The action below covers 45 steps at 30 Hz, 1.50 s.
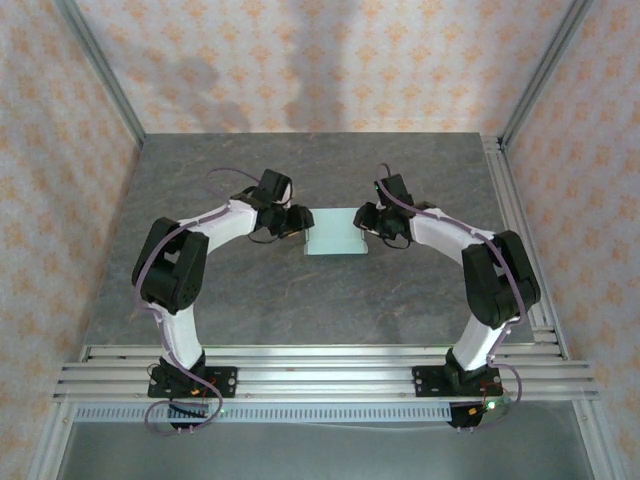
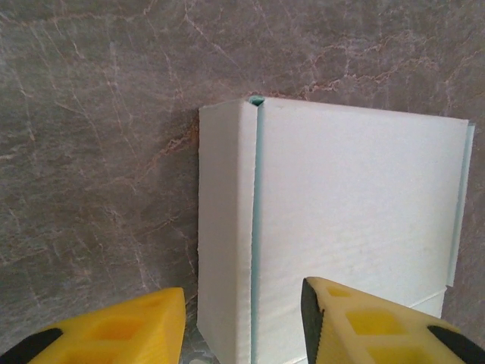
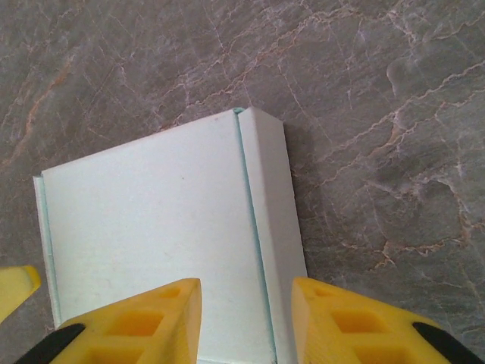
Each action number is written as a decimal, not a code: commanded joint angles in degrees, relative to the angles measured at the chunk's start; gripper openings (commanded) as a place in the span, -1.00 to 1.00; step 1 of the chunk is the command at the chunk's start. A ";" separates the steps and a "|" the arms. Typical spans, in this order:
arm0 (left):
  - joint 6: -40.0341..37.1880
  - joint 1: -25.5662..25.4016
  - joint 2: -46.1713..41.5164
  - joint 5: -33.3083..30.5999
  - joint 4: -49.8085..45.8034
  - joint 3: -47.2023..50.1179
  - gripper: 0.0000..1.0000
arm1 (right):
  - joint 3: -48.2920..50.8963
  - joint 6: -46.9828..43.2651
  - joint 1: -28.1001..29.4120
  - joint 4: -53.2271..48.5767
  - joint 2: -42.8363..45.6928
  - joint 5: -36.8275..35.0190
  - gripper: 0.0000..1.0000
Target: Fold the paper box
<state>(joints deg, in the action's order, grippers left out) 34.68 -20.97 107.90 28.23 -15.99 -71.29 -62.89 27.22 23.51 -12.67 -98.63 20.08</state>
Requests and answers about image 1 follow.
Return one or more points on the light blue paper box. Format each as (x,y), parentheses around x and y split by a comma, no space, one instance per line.
(335,232)

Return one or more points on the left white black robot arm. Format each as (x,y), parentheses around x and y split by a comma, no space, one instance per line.
(225,225)

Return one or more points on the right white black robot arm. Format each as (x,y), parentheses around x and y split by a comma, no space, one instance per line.
(440,232)

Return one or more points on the aluminium side rail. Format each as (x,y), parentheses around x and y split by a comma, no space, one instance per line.
(510,210)

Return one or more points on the aluminium mounting rail beam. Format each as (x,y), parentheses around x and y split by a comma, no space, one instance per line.
(325,370)

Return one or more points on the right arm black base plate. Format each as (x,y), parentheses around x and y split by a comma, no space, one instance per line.
(430,382)

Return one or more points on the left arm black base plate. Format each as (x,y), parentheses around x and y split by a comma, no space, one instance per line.
(222,382)

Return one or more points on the aluminium corner post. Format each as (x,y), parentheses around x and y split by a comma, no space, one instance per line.
(540,75)
(110,80)

